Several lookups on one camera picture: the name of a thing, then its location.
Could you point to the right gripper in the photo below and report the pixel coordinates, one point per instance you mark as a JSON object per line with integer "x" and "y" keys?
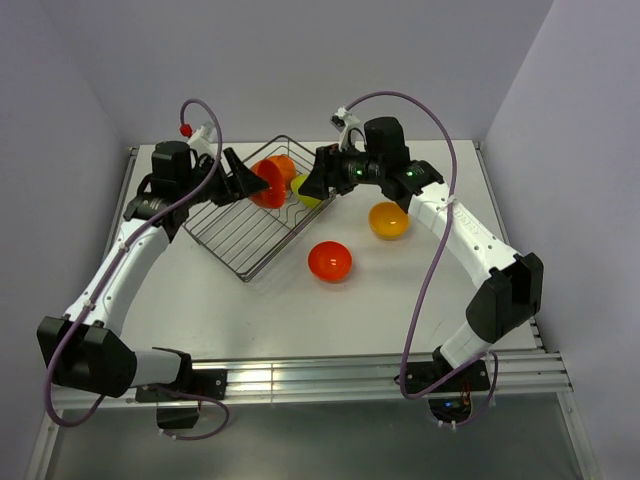
{"x": 327, "y": 172}

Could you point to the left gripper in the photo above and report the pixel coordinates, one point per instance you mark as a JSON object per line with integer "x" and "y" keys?
{"x": 241, "y": 184}

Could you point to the red-orange bowl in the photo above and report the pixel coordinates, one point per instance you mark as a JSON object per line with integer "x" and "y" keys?
{"x": 330, "y": 261}
{"x": 274, "y": 196}

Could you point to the orange bowl white inside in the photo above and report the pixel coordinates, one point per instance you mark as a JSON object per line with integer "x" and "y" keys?
{"x": 286, "y": 167}

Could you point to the yellow-orange bowl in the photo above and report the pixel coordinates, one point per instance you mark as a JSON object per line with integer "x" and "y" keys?
{"x": 388, "y": 221}

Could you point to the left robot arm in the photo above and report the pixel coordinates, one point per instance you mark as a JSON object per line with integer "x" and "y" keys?
{"x": 82, "y": 348}

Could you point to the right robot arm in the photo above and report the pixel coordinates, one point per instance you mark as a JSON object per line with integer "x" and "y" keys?
{"x": 509, "y": 284}

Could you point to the wire dish rack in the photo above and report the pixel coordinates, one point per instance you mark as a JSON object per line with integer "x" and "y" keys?
{"x": 244, "y": 237}

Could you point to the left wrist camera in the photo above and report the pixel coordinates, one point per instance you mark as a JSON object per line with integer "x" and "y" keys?
{"x": 202, "y": 139}

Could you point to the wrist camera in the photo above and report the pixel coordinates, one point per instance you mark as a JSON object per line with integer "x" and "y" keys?
{"x": 344, "y": 121}
{"x": 202, "y": 139}

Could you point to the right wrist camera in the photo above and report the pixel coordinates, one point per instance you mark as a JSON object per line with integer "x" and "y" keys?
{"x": 344, "y": 121}

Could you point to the aluminium rail frame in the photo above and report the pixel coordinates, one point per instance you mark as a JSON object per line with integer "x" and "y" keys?
{"x": 323, "y": 380}

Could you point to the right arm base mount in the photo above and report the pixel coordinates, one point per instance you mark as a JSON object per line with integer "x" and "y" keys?
{"x": 467, "y": 392}

